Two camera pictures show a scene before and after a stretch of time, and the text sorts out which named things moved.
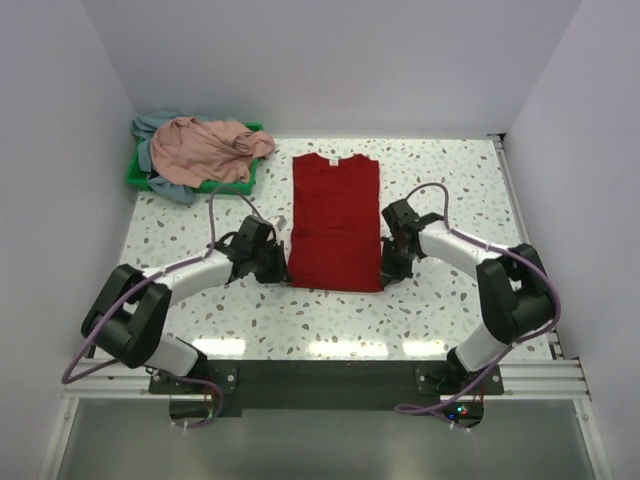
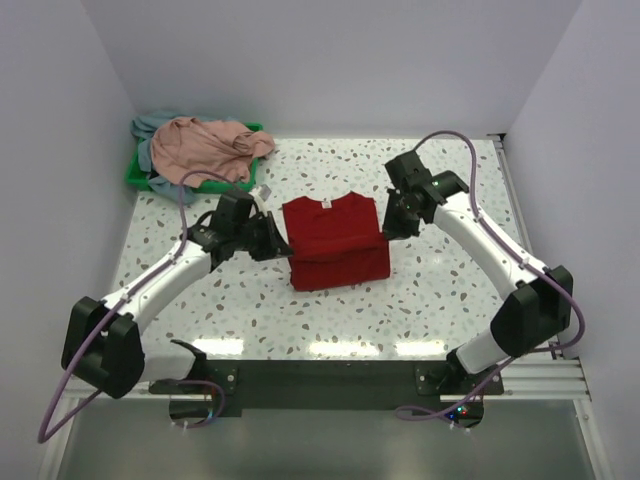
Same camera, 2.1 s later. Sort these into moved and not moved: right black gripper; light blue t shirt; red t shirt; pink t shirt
Moved: red t shirt; right black gripper
Not moved: pink t shirt; light blue t shirt
